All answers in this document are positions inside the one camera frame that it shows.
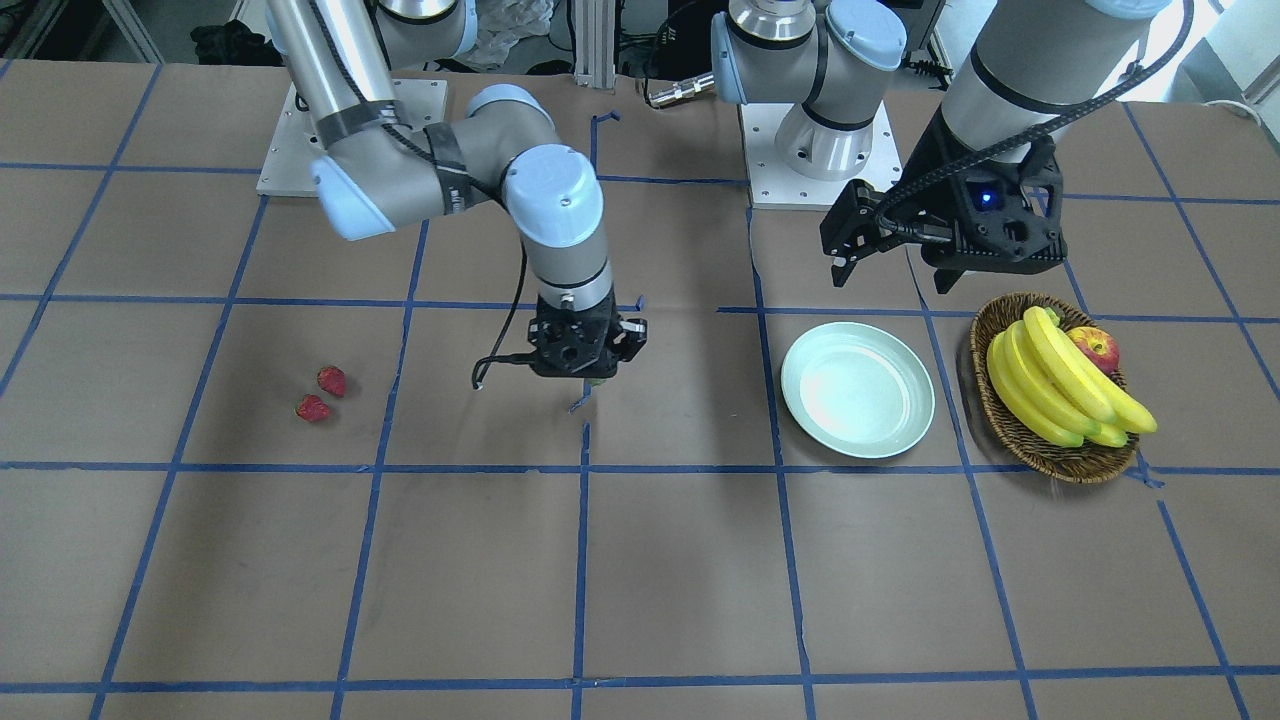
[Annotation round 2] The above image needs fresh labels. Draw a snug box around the aluminium frame post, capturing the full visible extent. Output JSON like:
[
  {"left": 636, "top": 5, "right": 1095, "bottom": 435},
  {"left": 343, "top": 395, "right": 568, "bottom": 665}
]
[{"left": 566, "top": 1, "right": 620, "bottom": 94}]

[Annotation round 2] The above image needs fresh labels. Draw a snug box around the woven wicker basket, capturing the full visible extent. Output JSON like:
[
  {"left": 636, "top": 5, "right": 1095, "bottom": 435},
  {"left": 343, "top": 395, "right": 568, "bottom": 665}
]
[{"left": 964, "top": 292, "right": 1158, "bottom": 484}]

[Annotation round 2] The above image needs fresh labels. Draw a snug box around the yellow banana bunch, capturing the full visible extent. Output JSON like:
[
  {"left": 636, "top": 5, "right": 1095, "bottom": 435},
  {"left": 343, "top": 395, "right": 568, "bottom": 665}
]
[{"left": 984, "top": 305, "right": 1158, "bottom": 448}]

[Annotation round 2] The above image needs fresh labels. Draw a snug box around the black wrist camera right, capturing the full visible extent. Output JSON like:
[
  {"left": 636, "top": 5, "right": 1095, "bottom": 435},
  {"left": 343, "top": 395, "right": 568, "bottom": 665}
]
[{"left": 611, "top": 318, "right": 648, "bottom": 363}]

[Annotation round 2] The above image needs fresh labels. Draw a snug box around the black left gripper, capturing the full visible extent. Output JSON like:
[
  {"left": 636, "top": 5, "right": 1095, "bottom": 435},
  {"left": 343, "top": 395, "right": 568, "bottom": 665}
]
[{"left": 820, "top": 137, "right": 1065, "bottom": 293}]

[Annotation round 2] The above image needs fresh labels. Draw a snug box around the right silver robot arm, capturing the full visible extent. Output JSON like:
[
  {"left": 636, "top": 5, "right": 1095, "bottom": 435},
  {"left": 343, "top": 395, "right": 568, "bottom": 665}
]
[{"left": 266, "top": 1, "right": 646, "bottom": 386}]

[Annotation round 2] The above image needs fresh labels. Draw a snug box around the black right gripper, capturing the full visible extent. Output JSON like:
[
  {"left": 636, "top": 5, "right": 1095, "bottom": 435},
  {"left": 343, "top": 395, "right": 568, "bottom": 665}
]
[{"left": 527, "top": 299, "right": 622, "bottom": 380}]

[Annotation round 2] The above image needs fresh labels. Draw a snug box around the pale green plate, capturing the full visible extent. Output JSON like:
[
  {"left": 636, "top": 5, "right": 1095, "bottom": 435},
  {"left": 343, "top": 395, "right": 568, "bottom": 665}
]
[{"left": 780, "top": 322, "right": 936, "bottom": 459}]

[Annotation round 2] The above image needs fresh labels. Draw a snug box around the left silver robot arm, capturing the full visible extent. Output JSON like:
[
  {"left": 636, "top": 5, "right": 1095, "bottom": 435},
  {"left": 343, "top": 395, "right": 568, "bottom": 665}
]
[{"left": 709, "top": 1, "right": 1172, "bottom": 293}]

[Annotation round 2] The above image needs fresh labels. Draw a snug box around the red yellow apple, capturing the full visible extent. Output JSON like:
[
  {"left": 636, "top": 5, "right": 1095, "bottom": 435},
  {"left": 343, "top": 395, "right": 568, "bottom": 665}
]
[{"left": 1068, "top": 325, "right": 1120, "bottom": 375}]

